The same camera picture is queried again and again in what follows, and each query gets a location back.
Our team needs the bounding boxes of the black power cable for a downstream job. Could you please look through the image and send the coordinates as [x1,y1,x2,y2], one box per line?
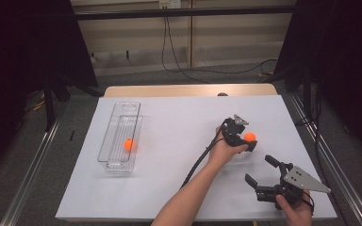
[166,17,279,75]
[161,17,211,85]

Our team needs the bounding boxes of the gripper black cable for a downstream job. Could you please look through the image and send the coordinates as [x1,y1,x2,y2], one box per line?
[301,191,315,217]
[180,121,228,189]

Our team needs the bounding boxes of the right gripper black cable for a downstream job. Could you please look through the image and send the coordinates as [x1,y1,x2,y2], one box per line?
[301,191,315,217]

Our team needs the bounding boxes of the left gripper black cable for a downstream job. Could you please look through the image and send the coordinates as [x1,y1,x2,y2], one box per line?
[180,121,228,189]

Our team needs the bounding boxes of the black metal stand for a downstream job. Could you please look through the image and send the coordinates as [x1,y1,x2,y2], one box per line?
[295,59,316,126]
[42,73,74,133]

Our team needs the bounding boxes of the white table cover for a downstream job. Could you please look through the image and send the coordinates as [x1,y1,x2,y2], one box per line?
[55,94,338,220]

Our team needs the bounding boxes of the black curtain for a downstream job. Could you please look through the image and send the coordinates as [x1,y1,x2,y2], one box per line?
[0,0,99,180]
[274,0,362,166]

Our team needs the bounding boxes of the metal floor rail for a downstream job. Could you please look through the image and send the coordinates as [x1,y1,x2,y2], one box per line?
[287,93,362,226]
[0,116,64,226]

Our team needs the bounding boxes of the clear plastic container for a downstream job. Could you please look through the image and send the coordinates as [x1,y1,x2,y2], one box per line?
[97,101,144,173]

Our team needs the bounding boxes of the person's right hand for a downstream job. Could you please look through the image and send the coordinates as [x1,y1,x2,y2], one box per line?
[275,189,315,226]

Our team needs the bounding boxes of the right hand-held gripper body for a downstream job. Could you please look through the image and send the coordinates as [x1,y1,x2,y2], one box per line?
[255,162,332,211]

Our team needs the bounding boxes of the orange ball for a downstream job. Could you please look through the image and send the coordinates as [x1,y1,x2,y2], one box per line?
[243,131,257,143]
[123,137,137,152]

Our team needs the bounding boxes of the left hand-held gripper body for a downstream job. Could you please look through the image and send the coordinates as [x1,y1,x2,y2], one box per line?
[221,114,250,149]

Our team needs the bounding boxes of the wooden table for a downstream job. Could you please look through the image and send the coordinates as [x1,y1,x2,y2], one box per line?
[103,83,279,98]

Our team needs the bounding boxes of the person's left hand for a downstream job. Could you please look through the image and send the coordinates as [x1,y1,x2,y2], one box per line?
[207,125,249,170]

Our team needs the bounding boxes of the white wall socket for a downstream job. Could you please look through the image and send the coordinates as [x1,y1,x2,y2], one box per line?
[158,0,182,9]

